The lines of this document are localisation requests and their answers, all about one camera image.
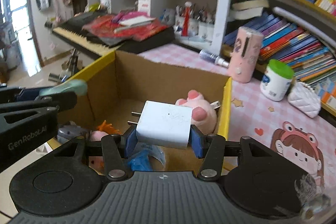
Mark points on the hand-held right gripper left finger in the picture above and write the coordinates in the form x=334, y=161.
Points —
x=130, y=144

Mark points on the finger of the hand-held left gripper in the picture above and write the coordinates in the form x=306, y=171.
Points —
x=26, y=95
x=52, y=104

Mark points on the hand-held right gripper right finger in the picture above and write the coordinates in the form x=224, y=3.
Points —
x=197, y=142

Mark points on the pink pig plush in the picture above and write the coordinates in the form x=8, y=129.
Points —
x=202, y=113

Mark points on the grey purple toy robot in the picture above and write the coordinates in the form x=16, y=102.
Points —
x=71, y=132

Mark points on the pink duck plush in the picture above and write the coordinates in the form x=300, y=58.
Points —
x=95, y=136

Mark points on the white charger plug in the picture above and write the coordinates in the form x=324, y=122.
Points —
x=165, y=124

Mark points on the yellow cardboard box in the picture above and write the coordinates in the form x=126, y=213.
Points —
x=157, y=82

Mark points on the black keyboard stand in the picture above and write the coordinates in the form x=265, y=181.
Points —
x=73, y=61

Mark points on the pink checked printed tablecloth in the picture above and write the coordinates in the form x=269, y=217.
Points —
x=249, y=119

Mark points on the glass balcony door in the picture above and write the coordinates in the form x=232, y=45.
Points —
x=15, y=29

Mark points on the red cloth and books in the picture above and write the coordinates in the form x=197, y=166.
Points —
x=105, y=29

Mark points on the printed tote bag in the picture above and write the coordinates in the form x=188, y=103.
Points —
x=43, y=2

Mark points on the pink cylindrical dispenser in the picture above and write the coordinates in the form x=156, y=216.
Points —
x=244, y=56

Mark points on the white jar green lid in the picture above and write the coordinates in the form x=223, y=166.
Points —
x=275, y=82

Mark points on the black electronic keyboard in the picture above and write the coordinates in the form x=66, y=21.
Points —
x=149, y=41

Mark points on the magenta folder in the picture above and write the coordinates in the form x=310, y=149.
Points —
x=123, y=16

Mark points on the white pen holder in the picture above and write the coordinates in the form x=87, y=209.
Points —
x=193, y=24
x=206, y=29

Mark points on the white quilted purse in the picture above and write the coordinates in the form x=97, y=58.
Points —
x=304, y=100

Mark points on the white plastic bag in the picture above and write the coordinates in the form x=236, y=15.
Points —
x=105, y=1

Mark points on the white booklet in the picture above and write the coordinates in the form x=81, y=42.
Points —
x=136, y=22

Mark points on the red tassel ornament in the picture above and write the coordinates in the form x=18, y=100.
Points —
x=186, y=20

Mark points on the white red box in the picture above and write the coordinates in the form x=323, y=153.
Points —
x=143, y=6

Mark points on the thick pale book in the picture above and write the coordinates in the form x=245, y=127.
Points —
x=250, y=3
x=246, y=14

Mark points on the grey rolled tube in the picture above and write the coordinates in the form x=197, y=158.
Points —
x=302, y=20

